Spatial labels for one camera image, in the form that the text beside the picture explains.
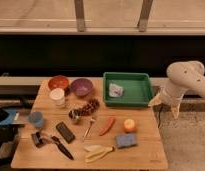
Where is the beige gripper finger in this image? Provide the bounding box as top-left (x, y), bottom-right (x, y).
top-left (171, 105), bottom-right (180, 119)
top-left (148, 94), bottom-right (162, 107)

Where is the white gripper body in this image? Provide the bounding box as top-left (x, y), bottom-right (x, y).
top-left (160, 81), bottom-right (186, 106)

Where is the blue sponge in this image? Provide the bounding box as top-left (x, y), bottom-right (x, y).
top-left (115, 133), bottom-right (137, 149)

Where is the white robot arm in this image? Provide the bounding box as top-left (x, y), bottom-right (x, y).
top-left (148, 61), bottom-right (205, 119)

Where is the small metal cup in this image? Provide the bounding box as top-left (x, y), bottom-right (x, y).
top-left (69, 109), bottom-right (81, 124)

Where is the white plastic cup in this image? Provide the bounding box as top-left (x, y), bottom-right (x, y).
top-left (49, 88), bottom-right (65, 108)

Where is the blue plastic cup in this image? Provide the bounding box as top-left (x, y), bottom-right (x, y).
top-left (28, 111), bottom-right (44, 128)

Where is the green plastic tray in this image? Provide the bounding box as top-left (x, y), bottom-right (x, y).
top-left (103, 72), bottom-right (154, 107)

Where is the orange apple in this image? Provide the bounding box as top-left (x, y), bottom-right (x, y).
top-left (123, 119), bottom-right (136, 133)

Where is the crumpled white wrapper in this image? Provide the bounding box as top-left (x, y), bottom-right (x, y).
top-left (109, 83), bottom-right (124, 97)

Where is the red chili pepper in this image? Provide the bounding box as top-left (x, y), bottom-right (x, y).
top-left (99, 116), bottom-right (116, 136)

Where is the bunch of red grapes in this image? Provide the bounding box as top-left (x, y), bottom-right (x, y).
top-left (79, 98), bottom-right (100, 116)

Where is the metal spoon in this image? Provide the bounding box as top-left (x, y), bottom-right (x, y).
top-left (82, 117), bottom-right (96, 141)

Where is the purple bowl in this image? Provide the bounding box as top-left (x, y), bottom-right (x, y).
top-left (70, 78), bottom-right (93, 97)

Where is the yellow banana bunch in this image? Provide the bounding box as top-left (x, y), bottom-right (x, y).
top-left (84, 145), bottom-right (115, 163)

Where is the wooden cutting board table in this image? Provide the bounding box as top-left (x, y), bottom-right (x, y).
top-left (11, 81), bottom-right (168, 170)

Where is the black rectangular remote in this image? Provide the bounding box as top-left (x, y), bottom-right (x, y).
top-left (56, 122), bottom-right (75, 143)

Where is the orange bowl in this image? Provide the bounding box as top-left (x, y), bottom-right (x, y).
top-left (48, 75), bottom-right (69, 91)

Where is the black binder clip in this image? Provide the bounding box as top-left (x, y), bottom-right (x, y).
top-left (31, 131), bottom-right (51, 148)

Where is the black handled knife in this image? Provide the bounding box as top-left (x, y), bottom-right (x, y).
top-left (51, 136), bottom-right (74, 160)

